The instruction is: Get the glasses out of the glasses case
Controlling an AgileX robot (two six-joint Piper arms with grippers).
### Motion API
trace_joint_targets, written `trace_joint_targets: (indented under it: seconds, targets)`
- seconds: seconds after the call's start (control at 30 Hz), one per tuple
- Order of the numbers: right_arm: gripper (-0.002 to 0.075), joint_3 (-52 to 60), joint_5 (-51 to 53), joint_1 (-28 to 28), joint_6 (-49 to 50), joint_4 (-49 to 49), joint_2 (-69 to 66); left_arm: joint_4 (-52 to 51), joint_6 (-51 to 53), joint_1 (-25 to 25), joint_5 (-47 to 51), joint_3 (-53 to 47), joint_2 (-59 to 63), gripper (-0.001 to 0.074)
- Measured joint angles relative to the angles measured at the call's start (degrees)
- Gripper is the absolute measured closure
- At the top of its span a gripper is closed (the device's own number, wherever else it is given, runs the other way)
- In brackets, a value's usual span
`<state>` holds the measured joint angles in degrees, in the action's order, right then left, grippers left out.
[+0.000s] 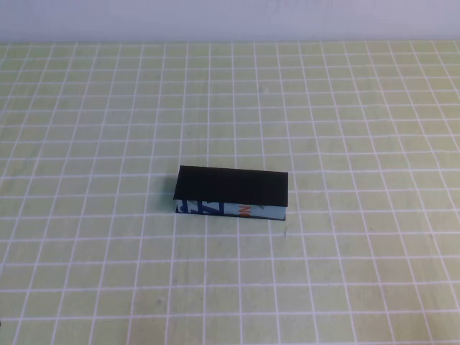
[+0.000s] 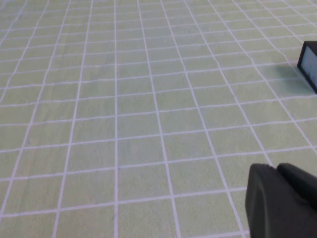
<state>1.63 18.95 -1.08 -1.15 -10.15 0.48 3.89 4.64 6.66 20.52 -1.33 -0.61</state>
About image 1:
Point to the green checked tablecloth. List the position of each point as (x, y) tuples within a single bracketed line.
[(108, 269)]

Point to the black glasses case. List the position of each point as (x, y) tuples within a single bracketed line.
[(230, 187)]

